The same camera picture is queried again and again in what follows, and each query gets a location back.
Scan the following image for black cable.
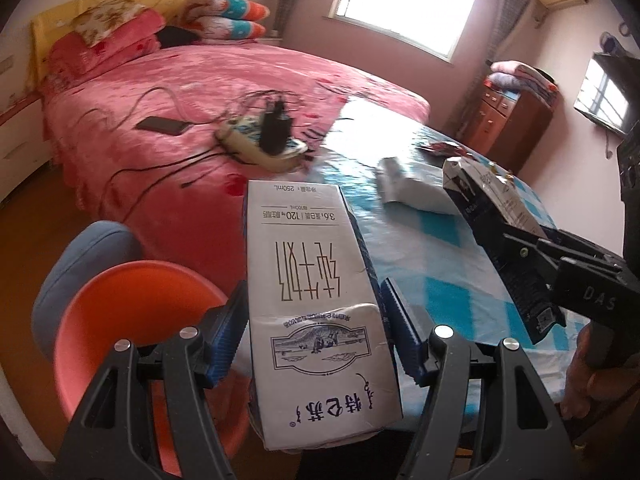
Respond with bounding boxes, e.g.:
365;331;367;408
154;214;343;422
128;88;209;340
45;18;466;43
97;147;228;211

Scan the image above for grey curtain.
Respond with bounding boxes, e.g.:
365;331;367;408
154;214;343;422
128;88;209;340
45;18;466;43
482;0;538;68

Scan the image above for wooden cabinet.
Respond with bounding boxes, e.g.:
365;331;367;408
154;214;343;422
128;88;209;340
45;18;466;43
462;82;556;173

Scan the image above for blue checked tablecloth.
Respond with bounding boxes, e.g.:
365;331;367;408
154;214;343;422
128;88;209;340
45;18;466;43
247;95;588;436

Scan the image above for orange plastic basin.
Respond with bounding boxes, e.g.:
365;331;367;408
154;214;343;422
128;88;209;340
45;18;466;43
52;260;251;478

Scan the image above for white nightstand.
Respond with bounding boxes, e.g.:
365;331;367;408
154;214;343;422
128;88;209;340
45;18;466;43
0;92;53;203

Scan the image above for white wet wipes pack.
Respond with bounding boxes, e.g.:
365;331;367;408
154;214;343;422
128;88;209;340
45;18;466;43
376;157;456;216

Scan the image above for white milk carton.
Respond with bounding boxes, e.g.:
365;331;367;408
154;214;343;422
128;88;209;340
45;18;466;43
242;180;403;451

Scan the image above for floral pillow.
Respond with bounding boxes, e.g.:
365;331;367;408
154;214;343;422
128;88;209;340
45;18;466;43
74;0;148;48

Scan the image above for black cloth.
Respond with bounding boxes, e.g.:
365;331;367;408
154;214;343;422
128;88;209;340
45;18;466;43
157;26;201;51

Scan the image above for black charger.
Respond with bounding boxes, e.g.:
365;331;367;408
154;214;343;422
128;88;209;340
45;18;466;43
260;101;293;156

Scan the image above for pink bed blanket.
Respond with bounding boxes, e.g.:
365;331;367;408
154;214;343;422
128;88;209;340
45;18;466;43
37;42;431;291

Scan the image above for white power strip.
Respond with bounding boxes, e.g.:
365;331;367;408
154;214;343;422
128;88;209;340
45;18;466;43
215;115;308;171

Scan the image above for window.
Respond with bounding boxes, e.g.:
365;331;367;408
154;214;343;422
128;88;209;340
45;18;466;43
327;0;486;61

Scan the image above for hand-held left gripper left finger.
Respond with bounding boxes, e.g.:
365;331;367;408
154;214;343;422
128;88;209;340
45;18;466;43
55;280;251;480

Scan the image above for grey charging cable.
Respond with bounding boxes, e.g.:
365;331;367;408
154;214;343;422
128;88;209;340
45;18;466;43
97;86;236;133

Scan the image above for black smartphone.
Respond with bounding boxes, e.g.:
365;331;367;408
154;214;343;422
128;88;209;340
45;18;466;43
136;116;193;137

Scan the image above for person's right hand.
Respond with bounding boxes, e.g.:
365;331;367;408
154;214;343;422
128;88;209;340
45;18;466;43
560;330;640;421

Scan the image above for pink folded bedding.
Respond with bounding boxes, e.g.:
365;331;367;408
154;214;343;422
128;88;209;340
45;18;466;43
487;60;558;106

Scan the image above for yellow headboard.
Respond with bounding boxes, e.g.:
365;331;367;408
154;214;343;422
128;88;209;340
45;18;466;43
31;0;231;91

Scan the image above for wall television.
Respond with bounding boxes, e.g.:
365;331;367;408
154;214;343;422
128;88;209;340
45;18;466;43
572;51;640;136

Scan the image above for dark wall fixture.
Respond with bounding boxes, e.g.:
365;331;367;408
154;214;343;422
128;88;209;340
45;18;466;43
599;30;627;57

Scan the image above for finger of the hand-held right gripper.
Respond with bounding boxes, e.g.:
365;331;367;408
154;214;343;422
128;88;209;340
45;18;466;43
502;230;622;287

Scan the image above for blue stool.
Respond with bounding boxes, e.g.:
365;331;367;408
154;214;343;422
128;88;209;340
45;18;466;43
32;220;146;361

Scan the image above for pink pillows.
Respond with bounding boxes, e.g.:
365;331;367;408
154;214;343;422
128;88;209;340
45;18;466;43
47;10;168;81

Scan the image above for red snack wrapper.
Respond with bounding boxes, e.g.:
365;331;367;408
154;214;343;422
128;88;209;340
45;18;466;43
417;141;473;158

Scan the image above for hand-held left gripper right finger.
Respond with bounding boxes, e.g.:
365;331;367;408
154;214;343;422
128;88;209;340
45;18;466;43
380;277;573;480

